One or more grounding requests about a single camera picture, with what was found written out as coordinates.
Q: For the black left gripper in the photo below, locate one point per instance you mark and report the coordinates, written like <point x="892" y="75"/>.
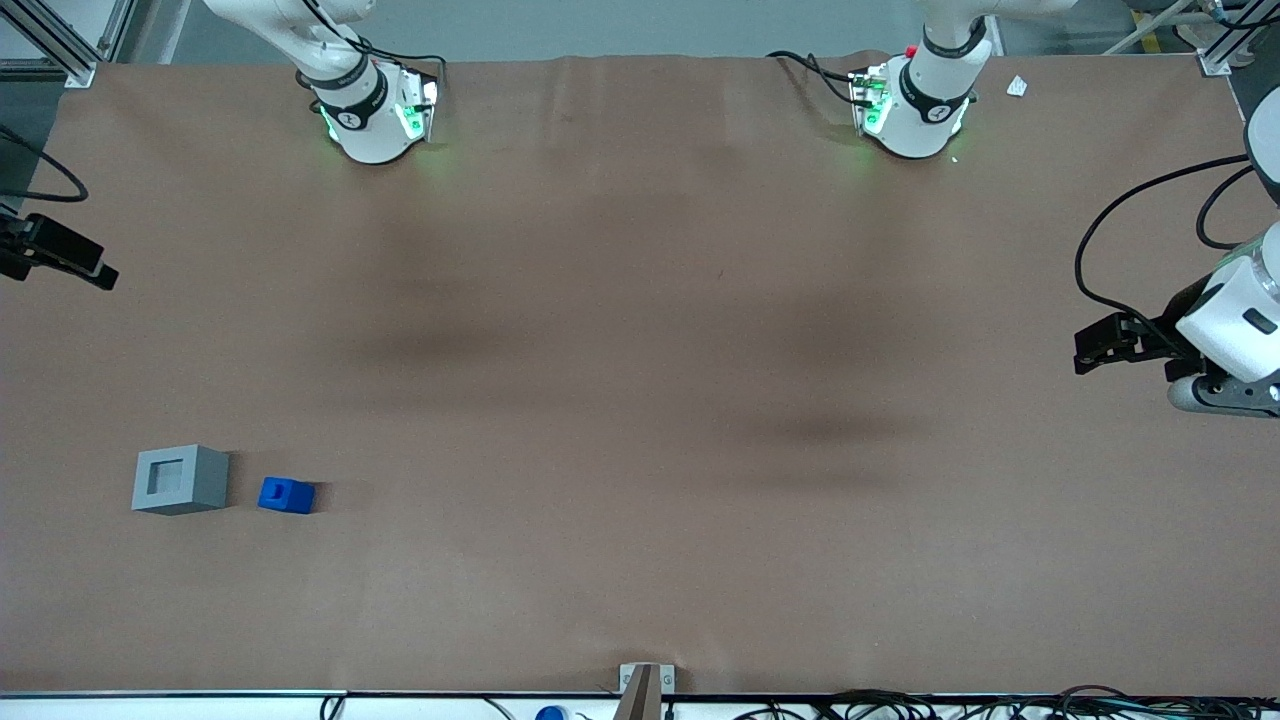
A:
<point x="1178" y="309"/>

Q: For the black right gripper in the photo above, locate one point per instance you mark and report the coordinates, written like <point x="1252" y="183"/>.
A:
<point x="22" y="246"/>

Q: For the blue plastic part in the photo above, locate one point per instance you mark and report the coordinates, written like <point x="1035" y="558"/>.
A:
<point x="300" y="496"/>

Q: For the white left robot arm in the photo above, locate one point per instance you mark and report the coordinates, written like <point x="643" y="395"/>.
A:
<point x="925" y="105"/>

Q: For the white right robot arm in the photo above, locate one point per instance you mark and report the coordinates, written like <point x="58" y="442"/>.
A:
<point x="365" y="110"/>

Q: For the gray square base block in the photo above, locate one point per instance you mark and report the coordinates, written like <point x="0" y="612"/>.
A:
<point x="200" y="480"/>

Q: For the white paper scrap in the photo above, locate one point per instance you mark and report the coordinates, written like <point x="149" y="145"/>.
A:
<point x="1017" y="86"/>

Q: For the brown table cover sheet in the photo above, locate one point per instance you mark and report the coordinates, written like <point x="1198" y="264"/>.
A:
<point x="640" y="400"/>

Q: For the blue round cap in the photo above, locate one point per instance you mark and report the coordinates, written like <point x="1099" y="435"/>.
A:
<point x="550" y="713"/>

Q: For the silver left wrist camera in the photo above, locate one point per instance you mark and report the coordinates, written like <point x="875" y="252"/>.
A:
<point x="1225" y="396"/>

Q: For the aluminium frame post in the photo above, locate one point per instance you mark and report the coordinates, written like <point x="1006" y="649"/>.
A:
<point x="60" y="45"/>
<point x="1215" y="40"/>

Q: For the gray camera mount bracket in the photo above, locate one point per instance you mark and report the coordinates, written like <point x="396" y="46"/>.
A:
<point x="640" y="690"/>

